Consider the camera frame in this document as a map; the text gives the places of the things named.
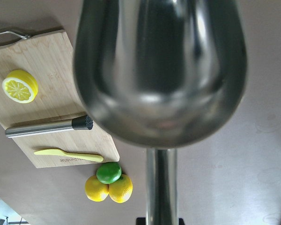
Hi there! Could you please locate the steel ice scoop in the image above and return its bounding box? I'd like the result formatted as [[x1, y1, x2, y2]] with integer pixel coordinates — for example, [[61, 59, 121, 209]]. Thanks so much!
[[74, 0, 247, 225]]

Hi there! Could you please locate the steel muddler black tip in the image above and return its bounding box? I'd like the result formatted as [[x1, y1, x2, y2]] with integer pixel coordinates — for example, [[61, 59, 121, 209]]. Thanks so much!
[[5, 115, 94, 138]]

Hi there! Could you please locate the yellow plastic knife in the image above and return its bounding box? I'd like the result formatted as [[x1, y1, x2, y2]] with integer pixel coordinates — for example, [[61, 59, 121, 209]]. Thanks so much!
[[34, 148, 104, 162]]

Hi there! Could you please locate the green lime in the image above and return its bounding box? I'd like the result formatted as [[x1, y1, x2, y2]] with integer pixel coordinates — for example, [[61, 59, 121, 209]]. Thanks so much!
[[96, 162, 122, 184]]

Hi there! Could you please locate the yellow lemon lower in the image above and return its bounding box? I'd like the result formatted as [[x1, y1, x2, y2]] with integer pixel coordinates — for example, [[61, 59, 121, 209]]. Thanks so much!
[[109, 174, 133, 203]]

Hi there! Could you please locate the yellow lemon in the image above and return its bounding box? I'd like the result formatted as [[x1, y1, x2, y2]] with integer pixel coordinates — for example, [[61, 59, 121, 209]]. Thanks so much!
[[109, 174, 133, 203], [85, 175, 109, 202]]

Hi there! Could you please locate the yellow lemon upper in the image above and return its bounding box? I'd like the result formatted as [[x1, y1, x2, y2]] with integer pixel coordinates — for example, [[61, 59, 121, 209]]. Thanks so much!
[[85, 175, 109, 202]]

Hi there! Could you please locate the bamboo cutting board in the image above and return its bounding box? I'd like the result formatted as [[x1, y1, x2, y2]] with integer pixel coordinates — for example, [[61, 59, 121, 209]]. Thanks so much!
[[0, 30, 120, 168]]

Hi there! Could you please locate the half lemon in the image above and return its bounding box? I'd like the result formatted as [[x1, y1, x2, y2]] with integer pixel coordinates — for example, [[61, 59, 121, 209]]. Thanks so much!
[[2, 69, 38, 104]]

